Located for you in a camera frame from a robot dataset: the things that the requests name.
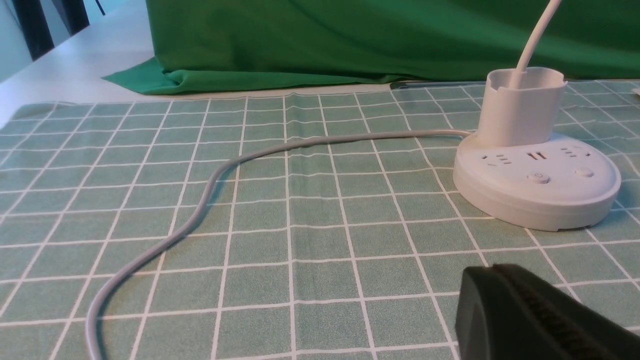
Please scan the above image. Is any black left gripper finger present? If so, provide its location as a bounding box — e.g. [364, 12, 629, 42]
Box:
[455, 264, 640, 360]

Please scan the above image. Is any green checked tablecloth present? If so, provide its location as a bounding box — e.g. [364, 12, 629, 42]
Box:
[0, 80, 640, 360]

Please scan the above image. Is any green backdrop cloth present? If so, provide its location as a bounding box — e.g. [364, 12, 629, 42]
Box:
[101, 0, 640, 96]

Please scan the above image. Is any grey power cable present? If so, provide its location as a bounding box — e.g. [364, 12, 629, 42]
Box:
[84, 129, 473, 360]

